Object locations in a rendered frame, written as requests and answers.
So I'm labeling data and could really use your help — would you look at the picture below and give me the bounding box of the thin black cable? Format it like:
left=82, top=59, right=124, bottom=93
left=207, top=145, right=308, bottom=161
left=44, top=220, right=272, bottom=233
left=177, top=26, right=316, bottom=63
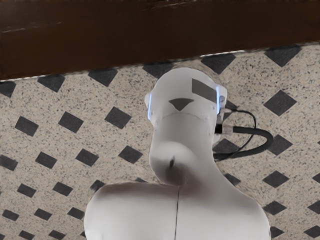
left=214, top=105, right=258, bottom=154

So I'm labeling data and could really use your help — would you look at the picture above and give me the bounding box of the thick black cable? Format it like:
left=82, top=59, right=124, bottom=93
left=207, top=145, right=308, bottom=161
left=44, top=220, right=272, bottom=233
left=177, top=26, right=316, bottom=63
left=212, top=125, right=275, bottom=161

